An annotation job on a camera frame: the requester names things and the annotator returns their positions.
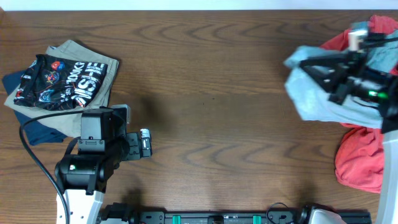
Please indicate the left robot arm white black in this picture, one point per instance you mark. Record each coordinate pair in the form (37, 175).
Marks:
(91, 159)

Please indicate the light blue t-shirt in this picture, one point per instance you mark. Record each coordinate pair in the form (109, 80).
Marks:
(311, 101)

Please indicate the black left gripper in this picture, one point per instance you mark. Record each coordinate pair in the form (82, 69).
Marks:
(134, 146)

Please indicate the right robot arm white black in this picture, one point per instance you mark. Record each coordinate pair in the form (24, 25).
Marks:
(387, 211)

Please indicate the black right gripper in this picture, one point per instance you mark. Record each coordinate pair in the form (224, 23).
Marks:
(342, 82)

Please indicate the navy folded garment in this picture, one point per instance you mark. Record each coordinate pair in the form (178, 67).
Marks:
(36, 132)

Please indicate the red t-shirt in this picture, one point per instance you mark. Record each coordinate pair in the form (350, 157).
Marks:
(359, 161)

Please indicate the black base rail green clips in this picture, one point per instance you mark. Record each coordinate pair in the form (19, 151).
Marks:
(276, 213)

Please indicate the black printed folded shirt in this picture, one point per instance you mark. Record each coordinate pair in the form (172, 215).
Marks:
(56, 84)

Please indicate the beige folded garment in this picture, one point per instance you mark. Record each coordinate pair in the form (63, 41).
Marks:
(68, 121)

